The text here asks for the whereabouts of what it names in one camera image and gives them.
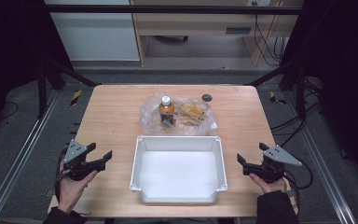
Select brown bottle with white cap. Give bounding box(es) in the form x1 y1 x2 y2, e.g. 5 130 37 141
158 95 177 128

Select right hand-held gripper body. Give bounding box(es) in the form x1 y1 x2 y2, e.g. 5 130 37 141
242 145 303 185

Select black horizontal frame bar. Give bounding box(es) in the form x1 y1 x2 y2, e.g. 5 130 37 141
43 4 303 16

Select person's left hand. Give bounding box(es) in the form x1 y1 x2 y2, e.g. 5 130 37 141
57 161 99 216

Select person's right hand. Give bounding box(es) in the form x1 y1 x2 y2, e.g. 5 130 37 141
248 173 289 196

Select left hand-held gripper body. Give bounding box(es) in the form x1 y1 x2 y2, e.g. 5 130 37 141
61 138 107 182

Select yellow packet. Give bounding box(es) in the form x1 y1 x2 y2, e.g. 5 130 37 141
180 102 208 118

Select black metal frame stand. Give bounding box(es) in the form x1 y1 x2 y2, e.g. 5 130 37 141
247 61 308 121
36 58 102 119

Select black floor cables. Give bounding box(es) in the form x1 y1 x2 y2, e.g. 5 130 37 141
269 101 324 147

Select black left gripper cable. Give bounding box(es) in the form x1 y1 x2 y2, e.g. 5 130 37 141
53 148 69 203

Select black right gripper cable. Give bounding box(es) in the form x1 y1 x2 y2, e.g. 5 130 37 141
283 161 314 216

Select clear plastic bag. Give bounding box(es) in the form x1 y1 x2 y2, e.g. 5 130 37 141
139 91 219 137

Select white plastic bin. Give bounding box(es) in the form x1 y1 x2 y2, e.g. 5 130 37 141
129 134 229 205

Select aluminium rail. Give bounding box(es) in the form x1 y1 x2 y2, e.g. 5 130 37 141
0 89 62 224
282 91 358 224

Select white cabinet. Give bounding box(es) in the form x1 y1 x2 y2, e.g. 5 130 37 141
44 0 141 63

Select black hanging cables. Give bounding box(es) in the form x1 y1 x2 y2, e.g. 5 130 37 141
253 1 288 67

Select yellow black tape strip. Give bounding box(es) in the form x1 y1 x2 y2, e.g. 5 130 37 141
70 90 84 107
268 91 287 105

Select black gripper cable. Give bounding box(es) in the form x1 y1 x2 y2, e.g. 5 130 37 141
283 161 314 216
53 148 69 203

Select black curtain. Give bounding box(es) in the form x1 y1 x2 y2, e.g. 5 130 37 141
281 0 358 190
0 0 75 138

